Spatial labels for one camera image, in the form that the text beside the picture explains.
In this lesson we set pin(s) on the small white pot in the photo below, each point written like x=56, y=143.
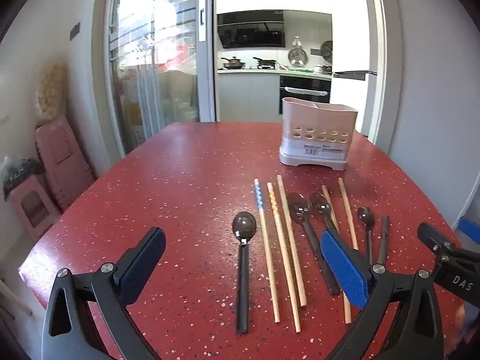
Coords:
x=323, y=68

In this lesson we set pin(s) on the black range hood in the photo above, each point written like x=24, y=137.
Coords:
x=251, y=30

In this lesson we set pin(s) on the blue patterned wooden chopstick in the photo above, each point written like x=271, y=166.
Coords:
x=264, y=225

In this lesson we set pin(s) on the round metal steamer rack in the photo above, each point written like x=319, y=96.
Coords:
x=297, y=57

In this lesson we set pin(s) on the grey kitchen base cabinets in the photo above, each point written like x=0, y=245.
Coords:
x=247, y=95

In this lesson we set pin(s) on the clear bag of dark things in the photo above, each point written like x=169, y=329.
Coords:
x=20, y=172

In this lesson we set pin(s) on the small translucent grey spoon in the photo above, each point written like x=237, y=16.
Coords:
x=365, y=215

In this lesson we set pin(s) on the sliding glass door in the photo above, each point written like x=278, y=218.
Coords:
x=157, y=63

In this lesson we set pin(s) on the pink plastic stool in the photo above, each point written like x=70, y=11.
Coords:
x=33, y=210

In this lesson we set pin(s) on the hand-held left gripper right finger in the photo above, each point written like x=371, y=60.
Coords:
x=343, y=262

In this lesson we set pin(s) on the white refrigerator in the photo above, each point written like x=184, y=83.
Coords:
x=352, y=45

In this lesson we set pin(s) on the dark wall switch plate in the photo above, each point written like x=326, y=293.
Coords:
x=75, y=31

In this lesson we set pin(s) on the stack of pink stools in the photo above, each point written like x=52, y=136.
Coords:
x=65, y=157

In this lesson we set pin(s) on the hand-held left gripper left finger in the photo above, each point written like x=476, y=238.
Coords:
x=144, y=258

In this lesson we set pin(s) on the brown cooking pot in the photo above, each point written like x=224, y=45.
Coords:
x=233, y=62

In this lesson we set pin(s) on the round black wall rack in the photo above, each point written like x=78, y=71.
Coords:
x=327, y=50

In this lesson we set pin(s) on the black frying pan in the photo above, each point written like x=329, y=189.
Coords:
x=264, y=62

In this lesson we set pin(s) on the plain wooden chopstick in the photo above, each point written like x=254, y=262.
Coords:
x=347, y=313
x=348, y=213
x=289, y=232

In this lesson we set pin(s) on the beige plastic utensil holder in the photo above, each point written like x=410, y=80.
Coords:
x=318, y=135

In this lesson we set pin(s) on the dark stick utensil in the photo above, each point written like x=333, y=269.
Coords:
x=384, y=232

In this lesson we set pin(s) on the orange patterned wooden chopstick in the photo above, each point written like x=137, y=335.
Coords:
x=278, y=228

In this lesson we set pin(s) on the mesh bag of yellow balls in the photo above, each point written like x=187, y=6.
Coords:
x=50, y=90

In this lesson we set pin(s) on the black built-in oven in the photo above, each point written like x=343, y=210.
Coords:
x=303, y=97

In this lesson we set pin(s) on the person's right hand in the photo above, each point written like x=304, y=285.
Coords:
x=465, y=324

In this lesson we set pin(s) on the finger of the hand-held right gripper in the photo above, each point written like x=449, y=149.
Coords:
x=431, y=234
x=470, y=228

